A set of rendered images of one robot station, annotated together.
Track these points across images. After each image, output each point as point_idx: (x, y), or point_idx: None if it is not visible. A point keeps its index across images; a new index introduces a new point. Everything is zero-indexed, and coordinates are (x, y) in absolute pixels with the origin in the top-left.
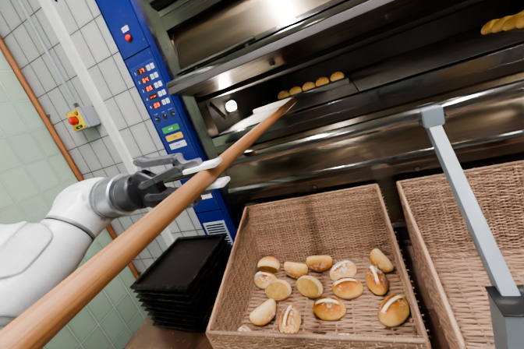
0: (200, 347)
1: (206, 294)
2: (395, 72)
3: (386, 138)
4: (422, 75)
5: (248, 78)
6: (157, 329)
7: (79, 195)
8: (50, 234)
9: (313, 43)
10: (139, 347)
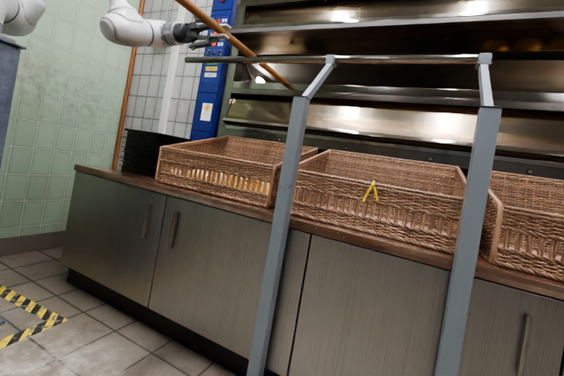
0: (143, 176)
1: None
2: None
3: (336, 119)
4: (369, 86)
5: (276, 53)
6: (119, 169)
7: (159, 21)
8: (143, 20)
9: (317, 39)
10: (103, 167)
